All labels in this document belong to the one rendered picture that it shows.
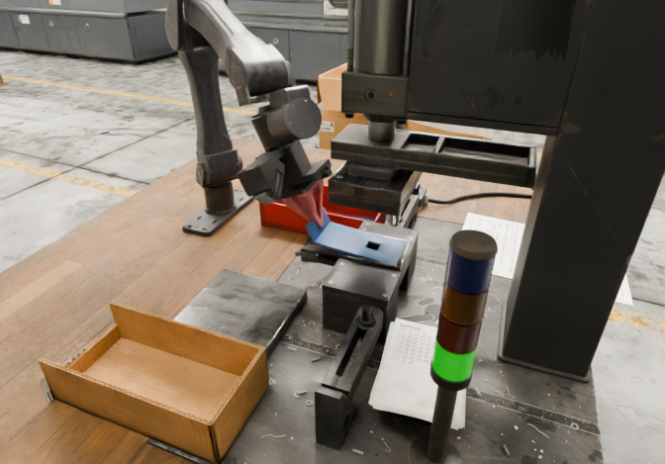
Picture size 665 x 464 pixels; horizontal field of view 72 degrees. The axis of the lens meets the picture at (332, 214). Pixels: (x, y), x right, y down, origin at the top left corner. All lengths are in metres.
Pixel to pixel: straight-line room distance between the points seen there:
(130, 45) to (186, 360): 6.93
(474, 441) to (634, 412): 1.47
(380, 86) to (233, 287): 0.41
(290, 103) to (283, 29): 5.25
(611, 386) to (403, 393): 1.57
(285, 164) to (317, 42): 5.01
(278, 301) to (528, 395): 0.38
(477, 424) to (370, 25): 0.50
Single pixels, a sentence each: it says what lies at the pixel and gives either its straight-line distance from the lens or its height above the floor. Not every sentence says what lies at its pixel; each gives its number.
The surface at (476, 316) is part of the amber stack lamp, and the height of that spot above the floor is 1.13.
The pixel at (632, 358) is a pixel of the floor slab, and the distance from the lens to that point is 2.27.
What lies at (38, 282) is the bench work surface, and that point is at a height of 0.90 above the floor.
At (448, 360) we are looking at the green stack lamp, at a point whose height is 1.08.
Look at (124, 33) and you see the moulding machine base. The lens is 7.52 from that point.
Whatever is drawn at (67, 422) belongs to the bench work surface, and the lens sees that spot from 0.70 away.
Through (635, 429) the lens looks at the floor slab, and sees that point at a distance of 2.01.
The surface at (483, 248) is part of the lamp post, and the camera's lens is 0.39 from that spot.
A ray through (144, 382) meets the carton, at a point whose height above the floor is 0.90.
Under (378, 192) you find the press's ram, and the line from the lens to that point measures 0.60.
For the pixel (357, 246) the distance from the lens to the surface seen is 0.74.
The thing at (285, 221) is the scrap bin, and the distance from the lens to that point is 0.96.
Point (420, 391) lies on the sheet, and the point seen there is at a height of 0.95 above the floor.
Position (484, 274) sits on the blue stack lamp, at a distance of 0.40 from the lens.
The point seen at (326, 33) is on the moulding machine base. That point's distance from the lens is 5.62.
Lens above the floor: 1.40
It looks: 29 degrees down
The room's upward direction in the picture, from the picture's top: straight up
